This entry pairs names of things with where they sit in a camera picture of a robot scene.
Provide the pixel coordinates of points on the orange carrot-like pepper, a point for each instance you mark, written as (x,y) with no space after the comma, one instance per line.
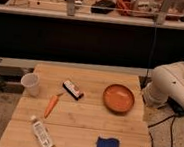
(50,106)

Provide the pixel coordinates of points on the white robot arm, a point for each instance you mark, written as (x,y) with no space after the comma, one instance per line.
(167,81)

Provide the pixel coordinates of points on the orange bowl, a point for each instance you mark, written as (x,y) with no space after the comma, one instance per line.
(118,98)

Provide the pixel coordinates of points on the blue sponge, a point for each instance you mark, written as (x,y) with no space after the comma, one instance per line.
(107,142)

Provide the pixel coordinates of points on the clear plastic bottle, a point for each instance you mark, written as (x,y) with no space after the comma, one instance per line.
(41,133)

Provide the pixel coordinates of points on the grey metal post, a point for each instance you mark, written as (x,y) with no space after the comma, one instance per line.
(164,9)
(70,0)

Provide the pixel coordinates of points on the grey metal post right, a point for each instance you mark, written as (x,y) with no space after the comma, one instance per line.
(164,9)

